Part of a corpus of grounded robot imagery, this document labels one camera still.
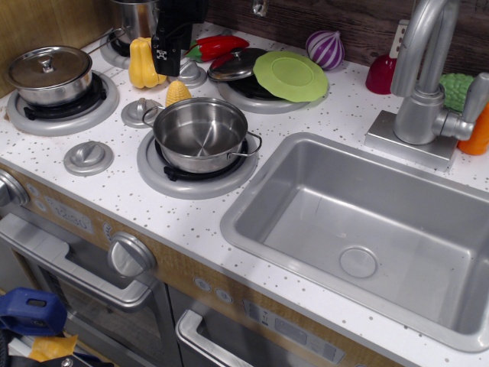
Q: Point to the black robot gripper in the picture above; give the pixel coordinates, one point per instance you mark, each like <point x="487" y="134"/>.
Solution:
<point x="174" y="31"/>

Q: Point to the yellow toy corn cob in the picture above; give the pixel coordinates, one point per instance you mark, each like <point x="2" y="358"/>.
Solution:
<point x="177" y="91"/>

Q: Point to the grey stove knob back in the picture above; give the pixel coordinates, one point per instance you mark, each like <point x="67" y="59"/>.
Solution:
<point x="192" y="75"/>

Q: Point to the grey stove knob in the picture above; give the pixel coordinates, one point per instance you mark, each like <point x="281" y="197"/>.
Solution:
<point x="88" y="159"/>
<point x="141" y="113"/>
<point x="192" y="75"/>

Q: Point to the back left stove burner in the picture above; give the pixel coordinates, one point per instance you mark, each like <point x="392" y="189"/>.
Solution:
<point x="113" y="51"/>

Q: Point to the stove burner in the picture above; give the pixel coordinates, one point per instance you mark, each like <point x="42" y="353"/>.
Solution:
<point x="257" y="105"/>
<point x="113" y="51"/>
<point x="70" y="118"/>
<point x="151" y="168"/>

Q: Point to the grey stove knob middle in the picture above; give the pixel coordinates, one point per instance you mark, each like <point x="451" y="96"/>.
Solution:
<point x="141" y="113"/>

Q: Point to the front left stove burner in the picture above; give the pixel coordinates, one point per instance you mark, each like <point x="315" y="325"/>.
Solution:
<point x="70" y="118"/>

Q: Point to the open steel pan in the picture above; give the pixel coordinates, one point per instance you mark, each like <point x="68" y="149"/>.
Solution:
<point x="201" y="135"/>

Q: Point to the back right stove burner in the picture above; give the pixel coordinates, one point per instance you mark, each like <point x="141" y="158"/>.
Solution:
<point x="257" y="105"/>

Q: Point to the grey stove knob front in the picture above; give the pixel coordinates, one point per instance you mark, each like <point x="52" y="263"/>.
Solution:
<point x="88" y="159"/>

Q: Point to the front right stove burner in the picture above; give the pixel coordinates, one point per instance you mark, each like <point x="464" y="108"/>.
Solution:
<point x="151" y="168"/>

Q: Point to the yellow toy squash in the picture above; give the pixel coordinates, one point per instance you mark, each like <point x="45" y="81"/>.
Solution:
<point x="142" y="73"/>

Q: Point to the red toy chili pepper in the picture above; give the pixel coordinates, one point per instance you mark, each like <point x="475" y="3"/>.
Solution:
<point x="209" y="48"/>

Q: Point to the tall steel pot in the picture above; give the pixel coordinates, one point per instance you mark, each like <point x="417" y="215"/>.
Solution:
<point x="135" y="19"/>

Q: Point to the dark steel lid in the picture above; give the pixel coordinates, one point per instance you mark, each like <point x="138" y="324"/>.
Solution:
<point x="235" y="65"/>

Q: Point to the steel pot with lid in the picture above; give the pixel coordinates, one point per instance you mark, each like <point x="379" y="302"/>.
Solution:
<point x="51" y="76"/>

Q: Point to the green plastic plate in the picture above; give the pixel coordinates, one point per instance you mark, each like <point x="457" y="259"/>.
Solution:
<point x="290" y="76"/>

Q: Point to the purple toy onion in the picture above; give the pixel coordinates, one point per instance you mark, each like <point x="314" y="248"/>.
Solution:
<point x="325" y="48"/>

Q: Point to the oven dial knob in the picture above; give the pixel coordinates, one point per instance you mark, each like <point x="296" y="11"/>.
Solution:
<point x="12" y="191"/>
<point x="128" y="256"/>

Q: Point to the left oven dial knob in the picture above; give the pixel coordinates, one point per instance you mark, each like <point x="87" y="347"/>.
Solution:
<point x="12" y="191"/>

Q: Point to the red plastic cup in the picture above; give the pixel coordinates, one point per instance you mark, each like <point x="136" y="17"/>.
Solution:
<point x="380" y="75"/>

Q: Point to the silver toy faucet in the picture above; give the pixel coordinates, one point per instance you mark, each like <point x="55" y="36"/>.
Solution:
<point x="424" y="131"/>

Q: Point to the green toy vegetable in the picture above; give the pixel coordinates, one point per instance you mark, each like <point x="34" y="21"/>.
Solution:
<point x="455" y="86"/>

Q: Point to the grey toy sink basin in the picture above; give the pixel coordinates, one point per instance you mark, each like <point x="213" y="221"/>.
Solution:
<point x="402" y="242"/>

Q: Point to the yellow tape piece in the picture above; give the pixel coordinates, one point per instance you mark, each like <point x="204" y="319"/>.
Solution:
<point x="45" y="348"/>

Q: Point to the grey oven door handle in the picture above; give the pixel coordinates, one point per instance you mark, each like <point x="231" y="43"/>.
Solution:
<point x="51" y="254"/>

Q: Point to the grey dishwasher door handle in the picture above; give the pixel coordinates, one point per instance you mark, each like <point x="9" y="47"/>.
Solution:
<point x="187" y="333"/>

